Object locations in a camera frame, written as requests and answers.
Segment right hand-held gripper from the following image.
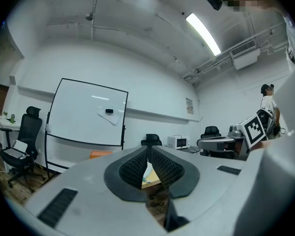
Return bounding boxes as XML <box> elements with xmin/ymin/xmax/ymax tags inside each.
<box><xmin>196</xmin><ymin>113</ymin><xmax>267</xmax><ymax>161</ymax></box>

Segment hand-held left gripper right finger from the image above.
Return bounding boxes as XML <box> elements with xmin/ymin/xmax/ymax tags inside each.
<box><xmin>151</xmin><ymin>146</ymin><xmax>248</xmax><ymax>236</ymax></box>

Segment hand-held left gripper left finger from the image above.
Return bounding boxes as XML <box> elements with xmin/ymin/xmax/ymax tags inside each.
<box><xmin>24</xmin><ymin>146</ymin><xmax>167</xmax><ymax>236</ymax></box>

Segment light blue pouch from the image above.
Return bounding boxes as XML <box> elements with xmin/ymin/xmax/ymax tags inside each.
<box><xmin>142</xmin><ymin>161</ymin><xmax>153</xmax><ymax>182</ymax></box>

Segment person's right forearm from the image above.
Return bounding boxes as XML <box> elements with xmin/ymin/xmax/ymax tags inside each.
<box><xmin>260</xmin><ymin>139</ymin><xmax>274</xmax><ymax>150</ymax></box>

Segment black office chair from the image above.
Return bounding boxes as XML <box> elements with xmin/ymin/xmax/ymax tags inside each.
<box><xmin>200</xmin><ymin>125</ymin><xmax>222</xmax><ymax>157</ymax></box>
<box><xmin>0</xmin><ymin>106</ymin><xmax>47</xmax><ymax>194</ymax></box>
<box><xmin>140</xmin><ymin>133</ymin><xmax>163</xmax><ymax>148</ymax></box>

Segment round black marble table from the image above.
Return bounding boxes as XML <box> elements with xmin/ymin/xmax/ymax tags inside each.
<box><xmin>179</xmin><ymin>146</ymin><xmax>201</xmax><ymax>155</ymax></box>

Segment orange box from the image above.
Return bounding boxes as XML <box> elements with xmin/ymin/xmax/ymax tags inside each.
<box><xmin>89</xmin><ymin>150</ymin><xmax>113</xmax><ymax>160</ymax></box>

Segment white boxy appliance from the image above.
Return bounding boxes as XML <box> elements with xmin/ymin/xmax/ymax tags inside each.
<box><xmin>167</xmin><ymin>135</ymin><xmax>189</xmax><ymax>150</ymax></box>

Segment white paper sheets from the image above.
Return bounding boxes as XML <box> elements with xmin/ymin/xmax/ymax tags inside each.
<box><xmin>97</xmin><ymin>109</ymin><xmax>124</xmax><ymax>126</ymax></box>

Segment whiteboard on black stand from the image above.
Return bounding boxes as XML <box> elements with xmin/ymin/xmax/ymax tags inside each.
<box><xmin>44</xmin><ymin>78</ymin><xmax>129</xmax><ymax>180</ymax></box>

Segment white ceiling pipes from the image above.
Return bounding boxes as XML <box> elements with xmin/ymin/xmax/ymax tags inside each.
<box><xmin>181</xmin><ymin>55</ymin><xmax>237</xmax><ymax>86</ymax></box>

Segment silver laptop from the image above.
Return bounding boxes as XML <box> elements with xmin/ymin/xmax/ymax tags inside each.
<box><xmin>2</xmin><ymin>139</ymin><xmax>29</xmax><ymax>160</ymax></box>

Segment white air conditioner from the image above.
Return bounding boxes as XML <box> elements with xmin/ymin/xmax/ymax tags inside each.
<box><xmin>229</xmin><ymin>40</ymin><xmax>262</xmax><ymax>71</ymax></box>

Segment person's white shirt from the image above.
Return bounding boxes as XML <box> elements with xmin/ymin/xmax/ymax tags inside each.
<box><xmin>270</xmin><ymin>7</ymin><xmax>295</xmax><ymax>145</ymax></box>

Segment white desk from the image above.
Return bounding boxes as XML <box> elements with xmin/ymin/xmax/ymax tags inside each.
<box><xmin>0</xmin><ymin>113</ymin><xmax>22</xmax><ymax>157</ymax></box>

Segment long ceiling light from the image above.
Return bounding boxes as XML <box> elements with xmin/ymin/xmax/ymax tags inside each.
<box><xmin>185</xmin><ymin>12</ymin><xmax>222</xmax><ymax>57</ymax></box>

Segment wall poster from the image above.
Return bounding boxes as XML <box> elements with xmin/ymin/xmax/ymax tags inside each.
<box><xmin>185</xmin><ymin>97</ymin><xmax>194</xmax><ymax>115</ymax></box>

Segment grey wall trunking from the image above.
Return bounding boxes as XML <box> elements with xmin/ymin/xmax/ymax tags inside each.
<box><xmin>16</xmin><ymin>84</ymin><xmax>202</xmax><ymax>123</ymax></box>

